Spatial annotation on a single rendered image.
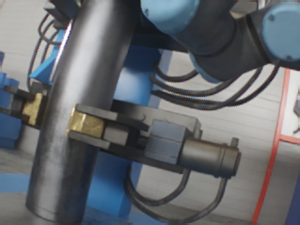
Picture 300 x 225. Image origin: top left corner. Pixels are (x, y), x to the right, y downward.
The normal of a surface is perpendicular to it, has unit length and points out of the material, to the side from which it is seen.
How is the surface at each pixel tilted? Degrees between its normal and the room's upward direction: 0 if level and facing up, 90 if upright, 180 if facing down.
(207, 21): 123
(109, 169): 90
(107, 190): 90
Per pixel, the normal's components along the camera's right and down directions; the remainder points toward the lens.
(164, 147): -0.26, -0.18
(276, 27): -0.30, 0.44
